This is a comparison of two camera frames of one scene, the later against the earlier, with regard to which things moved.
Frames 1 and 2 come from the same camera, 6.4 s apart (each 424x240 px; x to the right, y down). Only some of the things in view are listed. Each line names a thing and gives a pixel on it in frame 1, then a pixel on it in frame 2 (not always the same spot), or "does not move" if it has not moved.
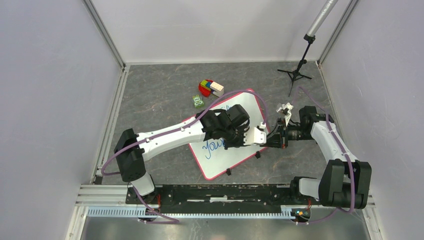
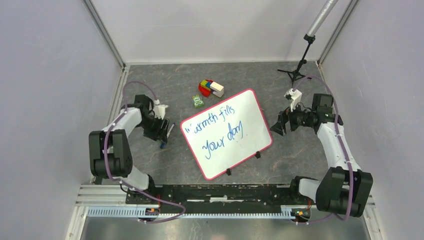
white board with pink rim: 213,157 does not move
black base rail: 223,199 does not move
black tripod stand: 318,19 does not move
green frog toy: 198,102 does not move
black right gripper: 281,140 to 284,116
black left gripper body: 235,138 to 152,127
